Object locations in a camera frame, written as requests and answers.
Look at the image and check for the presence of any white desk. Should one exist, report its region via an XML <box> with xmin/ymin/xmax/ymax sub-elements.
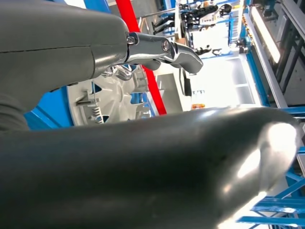
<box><xmin>152</xmin><ymin>57</ymin><xmax>261</xmax><ymax>113</ymax></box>

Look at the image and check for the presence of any red barrier belt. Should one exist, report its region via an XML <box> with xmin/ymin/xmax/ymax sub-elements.
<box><xmin>115</xmin><ymin>0</ymin><xmax>167</xmax><ymax>116</ymax></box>

